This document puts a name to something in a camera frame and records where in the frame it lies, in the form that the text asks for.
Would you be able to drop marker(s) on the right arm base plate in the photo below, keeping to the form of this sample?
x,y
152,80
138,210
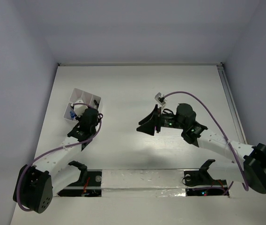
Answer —
x,y
198,182

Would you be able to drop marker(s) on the blue clear glue bottle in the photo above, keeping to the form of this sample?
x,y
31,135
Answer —
x,y
72,115

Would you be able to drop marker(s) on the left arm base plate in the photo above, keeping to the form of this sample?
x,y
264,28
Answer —
x,y
87,186

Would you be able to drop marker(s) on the white divided organizer tray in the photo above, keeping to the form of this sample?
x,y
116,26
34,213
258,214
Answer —
x,y
77,97

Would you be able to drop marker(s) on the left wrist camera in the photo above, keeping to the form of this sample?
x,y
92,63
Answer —
x,y
78,109

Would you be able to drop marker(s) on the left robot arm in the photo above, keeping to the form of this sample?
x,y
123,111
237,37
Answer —
x,y
43,178

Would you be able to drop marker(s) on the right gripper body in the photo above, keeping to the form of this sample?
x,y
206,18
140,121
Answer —
x,y
166,120

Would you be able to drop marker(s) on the aluminium rail right side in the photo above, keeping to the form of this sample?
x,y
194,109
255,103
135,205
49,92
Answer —
x,y
232,110

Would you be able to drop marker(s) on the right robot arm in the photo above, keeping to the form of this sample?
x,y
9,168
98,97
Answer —
x,y
247,163

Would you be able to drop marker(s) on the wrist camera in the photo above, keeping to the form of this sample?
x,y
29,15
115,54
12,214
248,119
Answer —
x,y
159,97
78,109

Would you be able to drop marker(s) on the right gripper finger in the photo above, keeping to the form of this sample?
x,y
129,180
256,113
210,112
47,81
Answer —
x,y
148,127
147,118

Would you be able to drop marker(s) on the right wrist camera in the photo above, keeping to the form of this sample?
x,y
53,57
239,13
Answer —
x,y
159,97

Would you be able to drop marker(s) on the black scissors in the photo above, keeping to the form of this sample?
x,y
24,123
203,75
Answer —
x,y
96,103

